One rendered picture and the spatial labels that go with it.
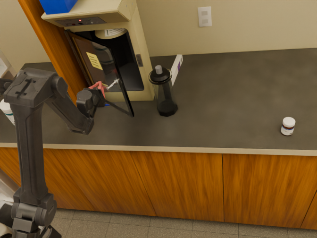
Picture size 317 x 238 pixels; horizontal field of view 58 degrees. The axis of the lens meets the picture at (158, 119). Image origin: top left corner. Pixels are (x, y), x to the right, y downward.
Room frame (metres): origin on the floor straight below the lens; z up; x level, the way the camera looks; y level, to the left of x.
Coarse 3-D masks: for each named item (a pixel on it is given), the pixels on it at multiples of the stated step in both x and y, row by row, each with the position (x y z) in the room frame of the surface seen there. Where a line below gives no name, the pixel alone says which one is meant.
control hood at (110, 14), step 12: (84, 0) 1.17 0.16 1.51; (96, 0) 1.14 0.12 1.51; (108, 0) 1.11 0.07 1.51; (120, 0) 1.08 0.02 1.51; (72, 12) 1.09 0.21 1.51; (84, 12) 1.07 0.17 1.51; (96, 12) 1.05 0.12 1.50; (108, 12) 1.03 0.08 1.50; (120, 12) 1.04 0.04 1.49; (60, 24) 1.17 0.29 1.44; (96, 24) 1.15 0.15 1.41
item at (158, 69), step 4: (156, 68) 1.03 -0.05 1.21; (160, 68) 1.02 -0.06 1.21; (164, 68) 1.05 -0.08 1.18; (152, 72) 1.05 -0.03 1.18; (156, 72) 1.03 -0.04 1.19; (160, 72) 1.02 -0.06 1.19; (164, 72) 1.02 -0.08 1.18; (168, 72) 1.02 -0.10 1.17; (152, 76) 1.02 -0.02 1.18; (156, 76) 1.01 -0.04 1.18; (160, 76) 1.00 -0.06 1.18; (164, 76) 1.00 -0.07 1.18; (168, 76) 1.00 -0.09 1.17; (156, 80) 1.00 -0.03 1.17; (160, 80) 0.99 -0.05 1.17
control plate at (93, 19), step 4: (56, 20) 1.13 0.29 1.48; (60, 20) 1.13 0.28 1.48; (64, 20) 1.13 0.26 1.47; (68, 20) 1.13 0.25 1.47; (72, 20) 1.12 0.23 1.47; (76, 20) 1.12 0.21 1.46; (84, 20) 1.12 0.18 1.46; (88, 20) 1.11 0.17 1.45; (92, 20) 1.11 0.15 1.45; (96, 20) 1.11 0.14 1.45; (100, 20) 1.11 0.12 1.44; (64, 24) 1.17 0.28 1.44; (68, 24) 1.17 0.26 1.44; (76, 24) 1.16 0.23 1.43; (84, 24) 1.16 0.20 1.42; (88, 24) 1.15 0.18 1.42; (92, 24) 1.15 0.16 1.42
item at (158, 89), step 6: (150, 72) 1.07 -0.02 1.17; (150, 78) 1.02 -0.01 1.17; (168, 78) 0.99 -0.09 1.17; (162, 84) 0.98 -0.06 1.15; (168, 84) 1.00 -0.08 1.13; (156, 90) 1.00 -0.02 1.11; (162, 90) 0.99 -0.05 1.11; (168, 90) 0.99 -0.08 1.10; (156, 96) 1.01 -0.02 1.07; (162, 96) 0.99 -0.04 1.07; (168, 96) 0.99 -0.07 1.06; (174, 96) 1.02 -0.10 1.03; (162, 102) 0.99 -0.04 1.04; (168, 102) 0.99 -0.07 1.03; (174, 102) 1.01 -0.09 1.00; (162, 108) 1.00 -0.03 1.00; (168, 108) 0.99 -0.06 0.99; (174, 108) 1.00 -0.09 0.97
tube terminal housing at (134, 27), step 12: (132, 0) 1.19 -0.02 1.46; (132, 12) 1.15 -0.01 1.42; (108, 24) 1.16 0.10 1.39; (120, 24) 1.15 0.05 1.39; (132, 24) 1.13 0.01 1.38; (132, 36) 1.13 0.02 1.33; (144, 48) 1.19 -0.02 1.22; (144, 60) 1.15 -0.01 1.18; (144, 72) 1.13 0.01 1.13; (144, 84) 1.14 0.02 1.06; (132, 96) 1.16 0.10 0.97; (144, 96) 1.14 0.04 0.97
